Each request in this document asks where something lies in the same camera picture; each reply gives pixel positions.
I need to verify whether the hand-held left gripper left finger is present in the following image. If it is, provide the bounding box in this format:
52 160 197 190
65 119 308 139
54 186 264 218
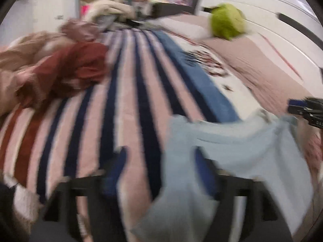
43 146 130 242

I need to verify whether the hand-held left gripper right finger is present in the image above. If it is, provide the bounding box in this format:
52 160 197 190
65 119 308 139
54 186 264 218
194 147 293 242

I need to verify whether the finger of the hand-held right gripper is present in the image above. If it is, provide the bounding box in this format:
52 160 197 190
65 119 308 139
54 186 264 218
301 113 323 129
288 98 323 116

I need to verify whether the light blue garment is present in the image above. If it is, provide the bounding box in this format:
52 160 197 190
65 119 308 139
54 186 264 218
130 111 315 242

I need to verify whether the dark navy garment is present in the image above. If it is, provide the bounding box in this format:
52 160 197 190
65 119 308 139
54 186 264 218
0 181 19 232

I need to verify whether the strawberry print pillow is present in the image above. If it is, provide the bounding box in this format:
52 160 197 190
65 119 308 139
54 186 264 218
301 128 323 179

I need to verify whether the striped blanket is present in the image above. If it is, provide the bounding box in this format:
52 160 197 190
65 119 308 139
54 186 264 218
0 28 255 242

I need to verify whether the beige brown garment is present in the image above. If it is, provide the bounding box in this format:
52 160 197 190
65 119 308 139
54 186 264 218
5 176 43 232

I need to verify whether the white bed headboard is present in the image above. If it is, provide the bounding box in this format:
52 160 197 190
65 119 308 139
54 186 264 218
194 0 323 86

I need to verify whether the green plush toy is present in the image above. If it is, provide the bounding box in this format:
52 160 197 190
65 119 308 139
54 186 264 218
210 3 246 41

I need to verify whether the dark red garment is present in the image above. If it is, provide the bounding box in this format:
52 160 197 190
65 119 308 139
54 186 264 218
16 42 113 109

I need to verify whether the white pink pillow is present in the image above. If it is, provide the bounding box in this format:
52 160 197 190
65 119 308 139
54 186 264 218
154 14 215 41

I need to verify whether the pink satin garment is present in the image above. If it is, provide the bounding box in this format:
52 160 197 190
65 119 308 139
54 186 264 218
61 19 104 42

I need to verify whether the grey garment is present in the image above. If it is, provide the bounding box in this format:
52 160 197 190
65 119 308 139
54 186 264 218
97 14 119 31

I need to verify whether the beige duvet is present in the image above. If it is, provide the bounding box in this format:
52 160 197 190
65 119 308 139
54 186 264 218
0 30 66 121

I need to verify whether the dark desk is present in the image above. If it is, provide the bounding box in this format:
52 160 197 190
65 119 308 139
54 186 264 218
151 1 195 18

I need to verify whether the cream bedding pile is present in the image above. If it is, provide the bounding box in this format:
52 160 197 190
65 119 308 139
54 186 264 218
84 0 137 23

